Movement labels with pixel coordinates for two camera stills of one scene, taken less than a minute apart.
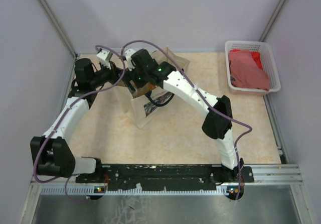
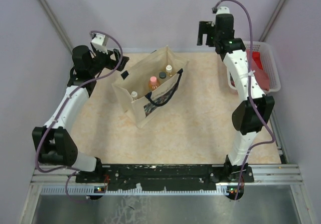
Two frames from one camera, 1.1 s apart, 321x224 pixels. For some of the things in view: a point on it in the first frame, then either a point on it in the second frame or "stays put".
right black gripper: [130, 76] → [204, 27]
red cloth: [256, 56] stays put
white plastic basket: [268, 63] stays put
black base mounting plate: [170, 177] stays put
